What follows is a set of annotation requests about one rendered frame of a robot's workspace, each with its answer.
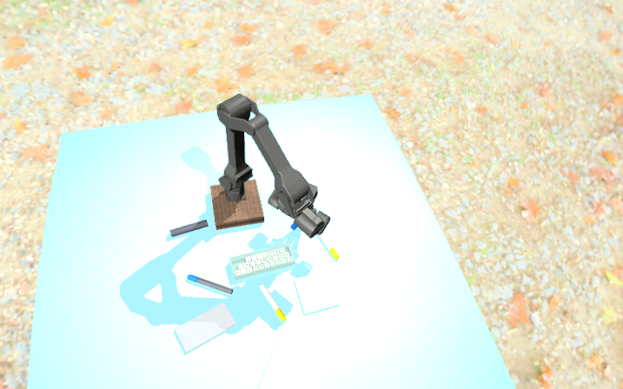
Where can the black stylus with blue tip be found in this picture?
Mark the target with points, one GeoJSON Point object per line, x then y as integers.
{"type": "Point", "coordinates": [211, 284]}

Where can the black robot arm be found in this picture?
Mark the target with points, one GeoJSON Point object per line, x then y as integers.
{"type": "Point", "coordinates": [290, 185]}

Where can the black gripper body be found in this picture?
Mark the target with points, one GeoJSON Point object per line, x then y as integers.
{"type": "Point", "coordinates": [323, 216]}

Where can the white keyboard with letter keys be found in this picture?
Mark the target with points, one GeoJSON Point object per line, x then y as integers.
{"type": "Point", "coordinates": [262, 261]}

